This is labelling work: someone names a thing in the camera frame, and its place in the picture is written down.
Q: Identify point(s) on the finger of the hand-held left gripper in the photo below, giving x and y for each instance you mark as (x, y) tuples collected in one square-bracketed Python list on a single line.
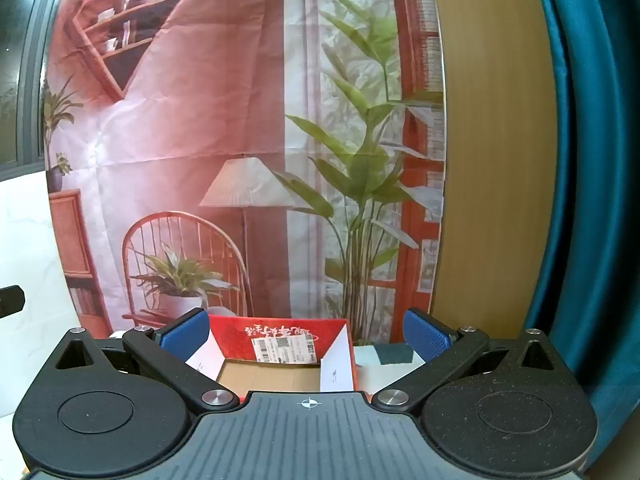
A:
[(11, 301)]

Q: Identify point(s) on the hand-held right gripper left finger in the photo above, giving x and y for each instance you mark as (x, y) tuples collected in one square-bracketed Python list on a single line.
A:
[(182, 335)]

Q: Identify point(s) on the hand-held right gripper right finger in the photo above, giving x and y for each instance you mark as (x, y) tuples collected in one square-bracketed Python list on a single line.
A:
[(427, 336)]

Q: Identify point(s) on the red cardboard box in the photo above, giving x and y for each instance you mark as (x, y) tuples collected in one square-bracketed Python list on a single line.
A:
[(235, 335)]

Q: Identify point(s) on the wooden panel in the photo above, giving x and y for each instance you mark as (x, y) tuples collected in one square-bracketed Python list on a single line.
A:
[(500, 160)]

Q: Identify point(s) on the teal curtain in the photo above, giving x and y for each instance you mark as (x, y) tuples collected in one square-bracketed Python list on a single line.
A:
[(600, 210)]

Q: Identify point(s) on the dark window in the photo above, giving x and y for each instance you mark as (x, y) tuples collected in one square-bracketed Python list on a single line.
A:
[(25, 60)]

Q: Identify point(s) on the printed wall tapestry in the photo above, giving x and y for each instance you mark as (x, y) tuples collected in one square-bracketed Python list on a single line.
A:
[(200, 110)]

